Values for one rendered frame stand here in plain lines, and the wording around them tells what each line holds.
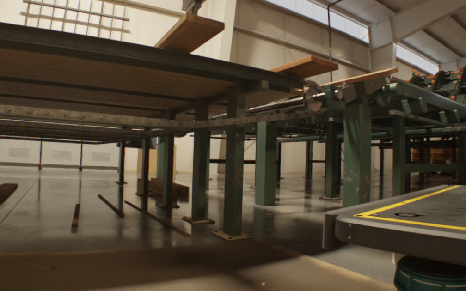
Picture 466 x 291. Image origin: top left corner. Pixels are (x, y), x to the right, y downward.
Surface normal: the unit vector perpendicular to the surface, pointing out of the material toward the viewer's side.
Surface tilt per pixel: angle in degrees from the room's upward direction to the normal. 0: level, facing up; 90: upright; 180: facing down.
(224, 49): 99
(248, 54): 88
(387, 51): 90
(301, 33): 88
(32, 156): 90
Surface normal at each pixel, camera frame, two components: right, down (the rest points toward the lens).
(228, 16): 0.51, 0.10
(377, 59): -0.86, -0.07
